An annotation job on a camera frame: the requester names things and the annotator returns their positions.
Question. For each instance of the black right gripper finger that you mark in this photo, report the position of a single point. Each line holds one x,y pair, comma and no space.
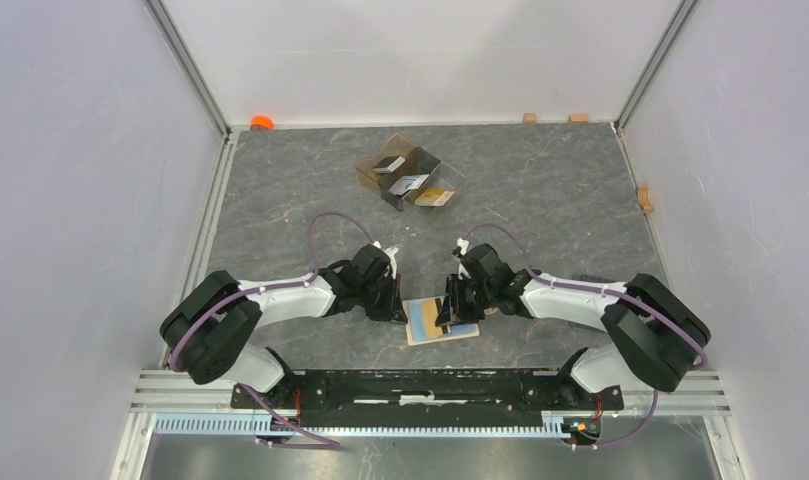
454,294
446,316

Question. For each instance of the curved wooden block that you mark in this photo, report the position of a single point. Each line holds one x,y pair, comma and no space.
644,199

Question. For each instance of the black and white card stack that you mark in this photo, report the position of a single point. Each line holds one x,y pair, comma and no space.
389,164

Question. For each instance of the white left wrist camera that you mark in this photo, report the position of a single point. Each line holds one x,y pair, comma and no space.
390,253

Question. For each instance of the orange round cap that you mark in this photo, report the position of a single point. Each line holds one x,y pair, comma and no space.
261,122

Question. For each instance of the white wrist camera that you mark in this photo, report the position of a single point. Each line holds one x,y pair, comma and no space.
390,253
461,248

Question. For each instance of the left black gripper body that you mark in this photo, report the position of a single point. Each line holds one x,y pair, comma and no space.
376,298

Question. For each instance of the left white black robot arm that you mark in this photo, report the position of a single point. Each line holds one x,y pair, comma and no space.
208,332

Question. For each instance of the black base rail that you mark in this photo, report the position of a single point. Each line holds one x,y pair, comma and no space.
432,398

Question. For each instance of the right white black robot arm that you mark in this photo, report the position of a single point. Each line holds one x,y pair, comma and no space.
654,337

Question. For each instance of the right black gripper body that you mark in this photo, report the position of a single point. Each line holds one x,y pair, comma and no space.
474,299

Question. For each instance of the dark grey studded baseplate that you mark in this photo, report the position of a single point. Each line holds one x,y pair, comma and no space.
588,278

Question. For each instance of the gold VIP card stack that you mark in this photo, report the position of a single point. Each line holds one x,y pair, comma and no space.
434,197

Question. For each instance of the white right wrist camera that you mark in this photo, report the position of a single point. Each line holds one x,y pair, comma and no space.
461,248

